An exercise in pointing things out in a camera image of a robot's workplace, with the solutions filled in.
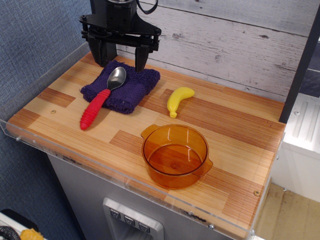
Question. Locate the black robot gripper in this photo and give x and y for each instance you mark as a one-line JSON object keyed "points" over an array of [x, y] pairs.
{"points": [[122, 26]]}

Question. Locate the orange transparent plastic pot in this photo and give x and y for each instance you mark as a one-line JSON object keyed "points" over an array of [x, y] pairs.
{"points": [[176, 156]]}

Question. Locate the yellow toy banana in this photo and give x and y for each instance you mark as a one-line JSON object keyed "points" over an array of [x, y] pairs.
{"points": [[176, 97]]}

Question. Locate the purple folded towel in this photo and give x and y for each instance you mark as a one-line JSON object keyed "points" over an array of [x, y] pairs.
{"points": [[125, 98]]}

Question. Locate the clear acrylic table guard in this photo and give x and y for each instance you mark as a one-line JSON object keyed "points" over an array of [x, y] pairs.
{"points": [[242, 130]]}

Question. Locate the grey toy fridge cabinet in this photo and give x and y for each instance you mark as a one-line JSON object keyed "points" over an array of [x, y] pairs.
{"points": [[86, 190]]}

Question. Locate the silver dispenser button panel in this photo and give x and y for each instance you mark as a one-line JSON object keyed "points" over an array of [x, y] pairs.
{"points": [[126, 223]]}

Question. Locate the yellow black object corner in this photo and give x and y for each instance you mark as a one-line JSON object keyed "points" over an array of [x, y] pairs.
{"points": [[9, 233]]}

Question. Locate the white ribbed appliance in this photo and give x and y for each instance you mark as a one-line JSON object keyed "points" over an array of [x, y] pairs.
{"points": [[297, 164]]}

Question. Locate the red handled metal spoon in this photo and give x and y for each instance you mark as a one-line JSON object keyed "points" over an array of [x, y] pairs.
{"points": [[115, 80]]}

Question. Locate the black vertical post right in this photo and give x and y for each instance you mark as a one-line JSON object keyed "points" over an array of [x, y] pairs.
{"points": [[304, 62]]}

